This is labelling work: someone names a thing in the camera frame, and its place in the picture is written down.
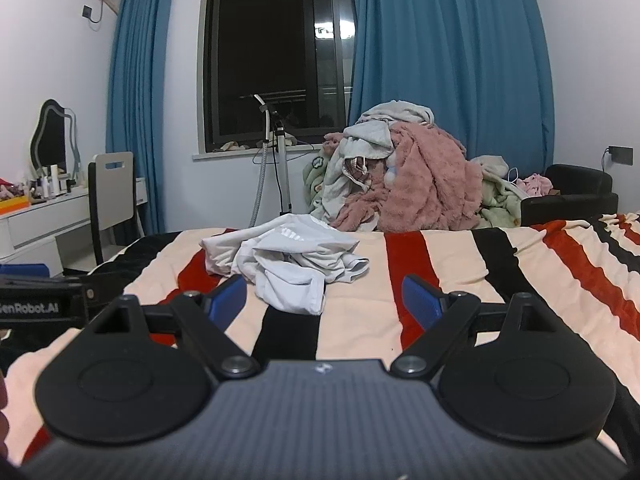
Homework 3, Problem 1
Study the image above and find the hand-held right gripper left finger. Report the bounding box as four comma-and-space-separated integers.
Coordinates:
92, 275, 261, 380

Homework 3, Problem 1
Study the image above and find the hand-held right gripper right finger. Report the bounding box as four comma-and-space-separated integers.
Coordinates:
390, 274, 553, 381

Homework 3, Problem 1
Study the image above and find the pale blue polo shirt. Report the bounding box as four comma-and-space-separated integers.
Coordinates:
199, 213, 371, 317

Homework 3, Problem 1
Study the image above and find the striped fleece blanket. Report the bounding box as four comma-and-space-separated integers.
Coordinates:
0, 212, 640, 466

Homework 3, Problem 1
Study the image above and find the white dressing table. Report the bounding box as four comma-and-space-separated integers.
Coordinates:
0, 187, 93, 277

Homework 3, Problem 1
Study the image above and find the pink fluffy blanket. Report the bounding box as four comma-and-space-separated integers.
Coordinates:
324, 122, 485, 233

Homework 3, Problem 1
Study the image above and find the group of cosmetic bottles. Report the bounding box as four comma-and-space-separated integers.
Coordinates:
30, 162, 78, 200

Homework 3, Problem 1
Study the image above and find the black and white chair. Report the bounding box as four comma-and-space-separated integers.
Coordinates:
87, 151, 144, 266

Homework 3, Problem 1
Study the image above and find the pale green printed blanket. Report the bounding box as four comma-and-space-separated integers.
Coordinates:
302, 147, 346, 221

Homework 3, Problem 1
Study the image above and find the white window sill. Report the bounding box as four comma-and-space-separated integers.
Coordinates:
191, 142, 326, 162

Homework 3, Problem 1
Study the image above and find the garment steamer stand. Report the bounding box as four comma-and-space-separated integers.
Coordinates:
248, 92, 297, 228

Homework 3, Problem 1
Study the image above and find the small pink cloth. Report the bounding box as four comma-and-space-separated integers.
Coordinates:
515, 172, 555, 198

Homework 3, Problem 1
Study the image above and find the grey-white hooded garment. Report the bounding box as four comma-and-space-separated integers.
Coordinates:
320, 101, 436, 223

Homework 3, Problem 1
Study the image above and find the wavy framed mirror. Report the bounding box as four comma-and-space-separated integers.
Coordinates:
27, 99, 81, 183

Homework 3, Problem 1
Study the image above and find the black armchair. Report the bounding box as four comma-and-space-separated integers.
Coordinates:
520, 164, 620, 227

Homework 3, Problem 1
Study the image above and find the blue curtain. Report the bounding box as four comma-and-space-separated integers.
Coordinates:
347, 0, 556, 173
106, 0, 173, 236

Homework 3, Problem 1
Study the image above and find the dark window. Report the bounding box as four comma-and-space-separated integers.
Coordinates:
196, 0, 358, 153

